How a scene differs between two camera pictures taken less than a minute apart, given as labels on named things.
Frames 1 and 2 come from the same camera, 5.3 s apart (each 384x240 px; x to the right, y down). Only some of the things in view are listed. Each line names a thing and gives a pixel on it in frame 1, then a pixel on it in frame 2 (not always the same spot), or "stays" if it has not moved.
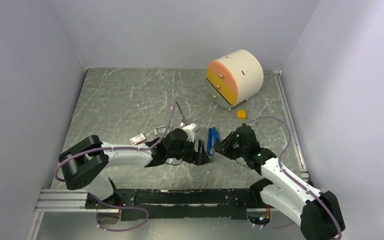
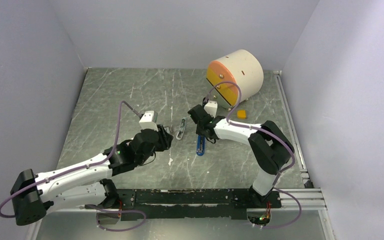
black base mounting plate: x=182 y=204 stays
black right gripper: x=223 y=147 → x=198 y=130
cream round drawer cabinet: x=234 y=78 stays
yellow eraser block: x=241 y=114 stays
